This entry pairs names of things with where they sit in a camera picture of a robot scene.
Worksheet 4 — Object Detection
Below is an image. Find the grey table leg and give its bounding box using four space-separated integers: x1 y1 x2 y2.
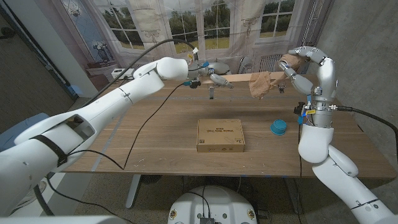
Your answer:
284 177 304 215
125 174 142 209

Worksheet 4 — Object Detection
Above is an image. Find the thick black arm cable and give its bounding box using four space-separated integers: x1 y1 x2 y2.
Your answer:
329 105 398 154
81 38 197 109

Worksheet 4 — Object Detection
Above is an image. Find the flat cardboard box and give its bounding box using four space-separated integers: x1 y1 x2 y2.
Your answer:
196 118 246 154

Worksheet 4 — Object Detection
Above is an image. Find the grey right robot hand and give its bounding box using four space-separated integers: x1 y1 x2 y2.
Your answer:
278 45 339 103

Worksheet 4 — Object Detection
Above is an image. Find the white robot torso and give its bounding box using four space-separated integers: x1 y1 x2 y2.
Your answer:
167 185 258 224

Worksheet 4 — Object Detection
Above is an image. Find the blue plastic lid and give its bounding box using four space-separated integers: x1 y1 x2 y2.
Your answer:
269 119 287 136

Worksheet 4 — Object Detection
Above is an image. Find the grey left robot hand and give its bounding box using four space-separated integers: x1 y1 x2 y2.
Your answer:
189 61 234 90

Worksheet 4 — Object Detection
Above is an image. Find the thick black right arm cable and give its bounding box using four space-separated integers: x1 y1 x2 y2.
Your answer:
329 105 398 154

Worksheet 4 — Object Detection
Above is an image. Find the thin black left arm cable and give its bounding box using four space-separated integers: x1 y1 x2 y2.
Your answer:
45 83 186 224

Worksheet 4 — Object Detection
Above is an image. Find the long wooden bar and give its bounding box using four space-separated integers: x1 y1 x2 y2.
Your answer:
201 71 287 85

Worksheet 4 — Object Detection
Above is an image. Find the tan elastic arm wrap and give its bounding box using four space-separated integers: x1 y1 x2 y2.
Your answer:
248 53 305 100

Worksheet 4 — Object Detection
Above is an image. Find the white power strip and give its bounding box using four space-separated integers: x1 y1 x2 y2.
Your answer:
111 68 134 80

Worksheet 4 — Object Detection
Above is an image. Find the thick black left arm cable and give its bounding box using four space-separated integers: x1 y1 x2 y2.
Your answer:
81 38 197 109

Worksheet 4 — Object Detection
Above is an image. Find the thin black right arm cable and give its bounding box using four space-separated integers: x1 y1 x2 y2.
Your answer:
297 124 305 224

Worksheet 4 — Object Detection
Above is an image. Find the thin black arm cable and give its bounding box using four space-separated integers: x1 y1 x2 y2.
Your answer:
45 83 186 224
297 124 305 224

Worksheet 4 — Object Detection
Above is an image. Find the printed window backdrop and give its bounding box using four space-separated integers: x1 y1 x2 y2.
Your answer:
58 0 335 75

